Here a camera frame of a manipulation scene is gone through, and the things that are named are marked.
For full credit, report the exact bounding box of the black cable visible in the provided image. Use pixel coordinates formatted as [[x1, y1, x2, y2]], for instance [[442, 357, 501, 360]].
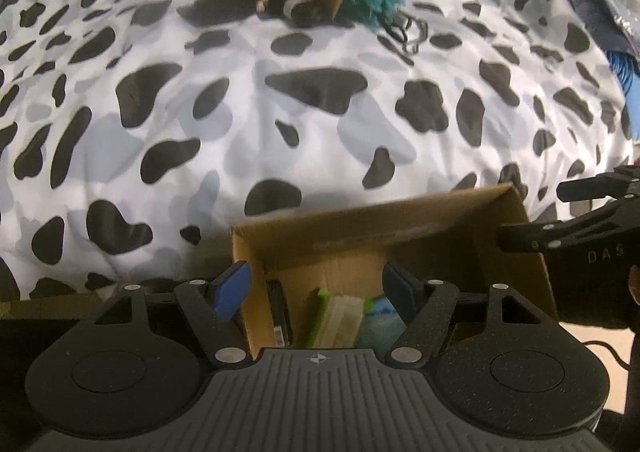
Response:
[[585, 339, 636, 369]]

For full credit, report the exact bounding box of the blue wet wipes packet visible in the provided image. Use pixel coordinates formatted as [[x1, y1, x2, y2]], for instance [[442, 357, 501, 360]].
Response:
[[356, 297, 408, 358]]

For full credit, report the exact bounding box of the blue striped cloth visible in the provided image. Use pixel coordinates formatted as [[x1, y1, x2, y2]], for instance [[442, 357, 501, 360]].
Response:
[[605, 50, 640, 93]]

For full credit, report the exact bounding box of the green wet wipes packet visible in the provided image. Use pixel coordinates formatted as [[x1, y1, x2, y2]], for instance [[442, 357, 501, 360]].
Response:
[[302, 287, 376, 348]]

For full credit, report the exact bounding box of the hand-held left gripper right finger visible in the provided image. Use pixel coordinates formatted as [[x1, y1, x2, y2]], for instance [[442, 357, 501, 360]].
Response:
[[382, 262, 543, 368]]

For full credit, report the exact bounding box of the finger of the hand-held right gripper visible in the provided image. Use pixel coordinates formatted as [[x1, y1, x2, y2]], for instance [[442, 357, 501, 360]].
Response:
[[556, 165, 640, 204], [497, 196, 640, 254]]

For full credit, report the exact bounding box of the black rectangular device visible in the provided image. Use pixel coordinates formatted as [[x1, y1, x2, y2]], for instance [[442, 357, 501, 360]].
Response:
[[265, 279, 296, 348]]

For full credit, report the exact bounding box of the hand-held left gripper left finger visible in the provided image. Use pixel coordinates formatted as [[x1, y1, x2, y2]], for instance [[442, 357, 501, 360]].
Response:
[[92, 259, 253, 370]]

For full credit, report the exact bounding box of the cow print blanket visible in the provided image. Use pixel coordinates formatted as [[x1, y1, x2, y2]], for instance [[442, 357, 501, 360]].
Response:
[[0, 0, 636, 305]]

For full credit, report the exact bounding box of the person's right hand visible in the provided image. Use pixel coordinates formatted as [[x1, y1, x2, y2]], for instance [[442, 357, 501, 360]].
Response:
[[625, 265, 640, 307]]

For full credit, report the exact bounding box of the brown cardboard box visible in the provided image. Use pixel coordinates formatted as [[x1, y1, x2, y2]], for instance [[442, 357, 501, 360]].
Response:
[[230, 183, 558, 363]]

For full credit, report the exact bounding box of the black hair tie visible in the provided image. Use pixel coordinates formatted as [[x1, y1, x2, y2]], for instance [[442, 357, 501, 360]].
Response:
[[382, 15, 430, 54]]

